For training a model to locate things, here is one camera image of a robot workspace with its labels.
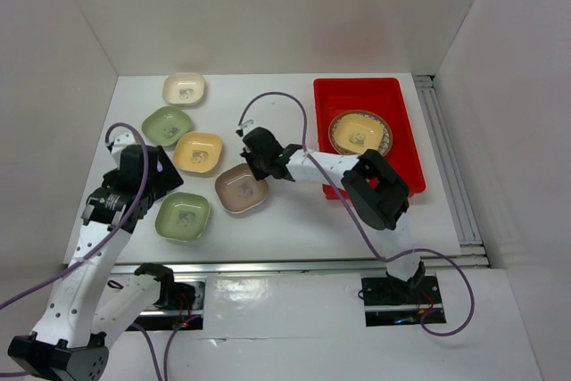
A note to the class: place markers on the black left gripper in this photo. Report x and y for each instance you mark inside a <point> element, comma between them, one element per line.
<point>168,178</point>

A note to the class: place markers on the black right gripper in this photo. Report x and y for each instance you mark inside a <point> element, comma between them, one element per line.
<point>259,173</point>

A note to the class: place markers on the brown square panda plate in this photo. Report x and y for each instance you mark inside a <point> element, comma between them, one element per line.
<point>239,191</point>

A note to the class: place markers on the yellow square panda plate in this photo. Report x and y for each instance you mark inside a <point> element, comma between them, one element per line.
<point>356,133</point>
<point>198,152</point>

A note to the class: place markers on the round floral brown-rimmed plate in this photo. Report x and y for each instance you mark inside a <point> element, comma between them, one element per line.
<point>387,141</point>

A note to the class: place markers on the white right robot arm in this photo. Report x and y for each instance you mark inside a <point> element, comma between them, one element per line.
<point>372,192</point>

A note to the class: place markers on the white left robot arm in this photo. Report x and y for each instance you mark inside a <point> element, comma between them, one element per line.
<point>73,338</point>

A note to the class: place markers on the red plastic bin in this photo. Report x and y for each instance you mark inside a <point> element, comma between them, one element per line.
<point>383,97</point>

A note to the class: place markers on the lower green square panda plate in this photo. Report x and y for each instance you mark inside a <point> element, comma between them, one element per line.
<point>182,217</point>

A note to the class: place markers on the green square panda plate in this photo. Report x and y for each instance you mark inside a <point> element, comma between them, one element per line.
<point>182,217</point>
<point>166,125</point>

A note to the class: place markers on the upper green square panda plate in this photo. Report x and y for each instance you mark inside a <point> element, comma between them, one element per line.
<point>166,125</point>

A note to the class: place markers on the cream square panda plate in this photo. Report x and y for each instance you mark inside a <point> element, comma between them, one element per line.
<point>184,89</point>

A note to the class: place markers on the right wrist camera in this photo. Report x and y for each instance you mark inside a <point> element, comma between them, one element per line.
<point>245,127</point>

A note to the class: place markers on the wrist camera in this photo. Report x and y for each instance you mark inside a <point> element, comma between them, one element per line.
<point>119,143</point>
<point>245,127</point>

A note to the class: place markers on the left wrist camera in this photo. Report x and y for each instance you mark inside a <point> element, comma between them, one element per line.
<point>119,143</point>

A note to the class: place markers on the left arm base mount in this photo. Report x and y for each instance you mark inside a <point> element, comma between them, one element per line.
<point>185,312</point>

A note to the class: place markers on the aluminium front rail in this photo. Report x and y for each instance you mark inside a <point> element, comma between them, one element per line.
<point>271,267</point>

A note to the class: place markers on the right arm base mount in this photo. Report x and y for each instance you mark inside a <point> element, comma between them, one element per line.
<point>384,306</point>

